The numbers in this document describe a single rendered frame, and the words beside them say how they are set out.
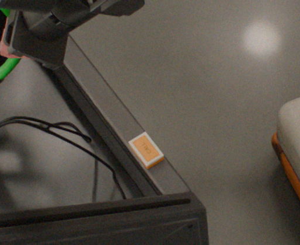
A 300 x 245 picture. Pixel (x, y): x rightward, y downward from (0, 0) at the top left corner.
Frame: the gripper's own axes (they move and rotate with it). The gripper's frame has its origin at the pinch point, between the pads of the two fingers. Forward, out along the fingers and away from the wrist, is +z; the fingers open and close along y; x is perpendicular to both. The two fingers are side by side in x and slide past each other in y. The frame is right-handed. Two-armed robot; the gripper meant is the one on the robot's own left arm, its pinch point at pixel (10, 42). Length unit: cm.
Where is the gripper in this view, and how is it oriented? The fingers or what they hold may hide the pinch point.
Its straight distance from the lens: 87.6
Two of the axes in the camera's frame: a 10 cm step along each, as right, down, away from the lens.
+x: 8.0, 3.0, 5.2
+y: -1.2, 9.3, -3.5
